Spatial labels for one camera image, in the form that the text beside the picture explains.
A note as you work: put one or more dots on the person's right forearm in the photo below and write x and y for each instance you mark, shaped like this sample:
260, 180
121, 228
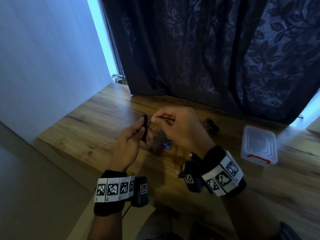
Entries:
250, 217

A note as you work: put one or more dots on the right wristband with marker tags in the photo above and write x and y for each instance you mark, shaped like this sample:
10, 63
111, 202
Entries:
223, 174

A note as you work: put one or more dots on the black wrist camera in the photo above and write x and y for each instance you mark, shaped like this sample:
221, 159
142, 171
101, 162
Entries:
191, 177
140, 192

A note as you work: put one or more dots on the left wristband with marker tags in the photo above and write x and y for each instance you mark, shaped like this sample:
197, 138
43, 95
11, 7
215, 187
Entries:
113, 188

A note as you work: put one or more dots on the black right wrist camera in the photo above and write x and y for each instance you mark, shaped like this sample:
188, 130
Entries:
191, 177

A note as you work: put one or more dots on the wristband with marker tags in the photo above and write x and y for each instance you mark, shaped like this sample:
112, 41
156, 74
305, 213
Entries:
113, 188
223, 174

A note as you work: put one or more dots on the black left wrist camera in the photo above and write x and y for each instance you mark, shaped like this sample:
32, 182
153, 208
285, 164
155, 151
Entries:
140, 192

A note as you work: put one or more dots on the person's left hand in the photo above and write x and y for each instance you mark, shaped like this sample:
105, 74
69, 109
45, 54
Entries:
127, 147

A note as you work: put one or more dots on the person's right hand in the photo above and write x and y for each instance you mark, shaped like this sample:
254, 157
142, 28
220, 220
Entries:
186, 133

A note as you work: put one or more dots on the dark leaf-patterned curtain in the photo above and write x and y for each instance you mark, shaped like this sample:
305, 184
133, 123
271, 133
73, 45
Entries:
215, 52

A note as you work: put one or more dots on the white window frame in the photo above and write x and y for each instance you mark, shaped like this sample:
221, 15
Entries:
105, 34

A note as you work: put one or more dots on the person's left forearm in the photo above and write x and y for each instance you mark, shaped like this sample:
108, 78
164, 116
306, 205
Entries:
105, 227

